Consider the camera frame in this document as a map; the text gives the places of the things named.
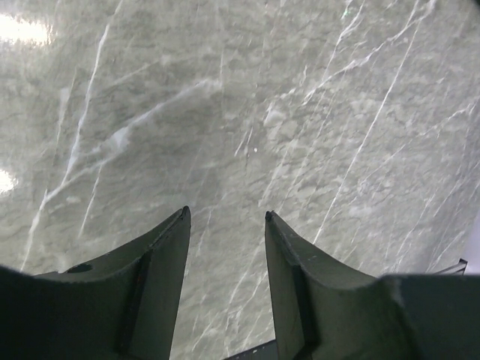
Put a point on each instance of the aluminium rail frame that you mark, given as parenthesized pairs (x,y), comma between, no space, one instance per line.
(457,269)

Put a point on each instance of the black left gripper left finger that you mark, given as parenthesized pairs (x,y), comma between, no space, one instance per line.
(121,305)

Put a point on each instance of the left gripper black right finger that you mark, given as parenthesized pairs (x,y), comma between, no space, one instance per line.
(324,309)

